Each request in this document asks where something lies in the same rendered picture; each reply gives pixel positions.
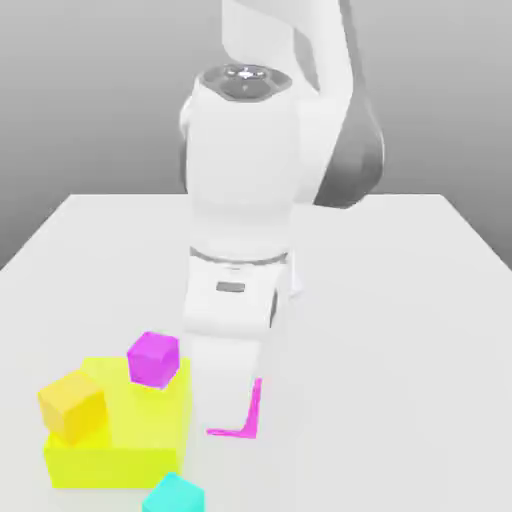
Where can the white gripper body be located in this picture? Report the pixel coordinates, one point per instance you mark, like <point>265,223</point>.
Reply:
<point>224,372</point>

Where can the small pink cube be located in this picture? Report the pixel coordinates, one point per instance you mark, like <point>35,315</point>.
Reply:
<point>252,424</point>

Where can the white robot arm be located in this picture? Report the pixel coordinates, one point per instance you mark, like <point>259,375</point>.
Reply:
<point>244,168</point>

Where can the small purple cube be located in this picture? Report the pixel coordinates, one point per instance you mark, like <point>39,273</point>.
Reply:
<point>154,360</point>

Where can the small cyan cube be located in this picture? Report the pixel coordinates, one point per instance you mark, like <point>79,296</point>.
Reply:
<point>176,496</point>

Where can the small orange cube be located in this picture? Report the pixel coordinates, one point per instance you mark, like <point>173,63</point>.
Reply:
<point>72,408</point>

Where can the large yellow box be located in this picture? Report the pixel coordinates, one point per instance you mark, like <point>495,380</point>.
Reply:
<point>148,432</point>

